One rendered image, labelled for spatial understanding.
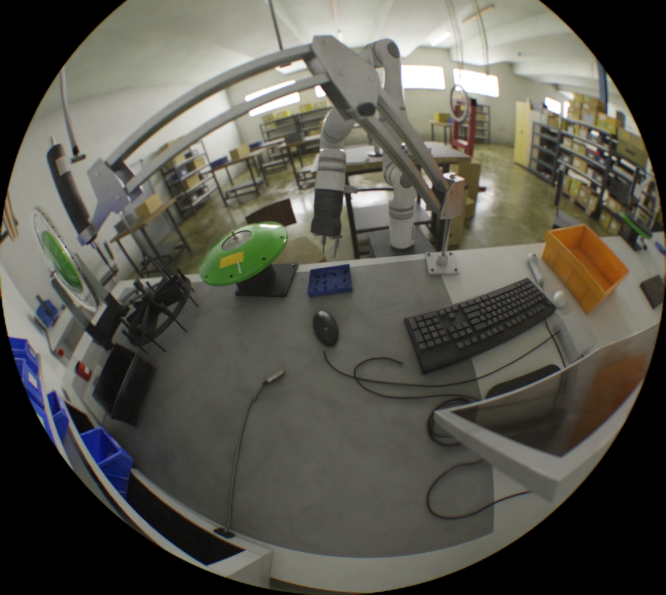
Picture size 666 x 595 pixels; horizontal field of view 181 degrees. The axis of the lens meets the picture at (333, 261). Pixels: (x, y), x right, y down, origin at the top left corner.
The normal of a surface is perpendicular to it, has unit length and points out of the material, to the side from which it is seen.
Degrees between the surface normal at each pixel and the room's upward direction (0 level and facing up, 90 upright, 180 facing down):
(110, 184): 90
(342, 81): 90
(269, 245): 23
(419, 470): 0
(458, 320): 6
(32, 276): 90
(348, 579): 0
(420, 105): 90
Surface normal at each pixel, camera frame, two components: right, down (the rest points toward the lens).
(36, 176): 0.98, -0.09
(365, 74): 0.38, 0.53
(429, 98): -0.08, 0.65
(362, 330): -0.18, -0.76
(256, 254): 0.12, -0.58
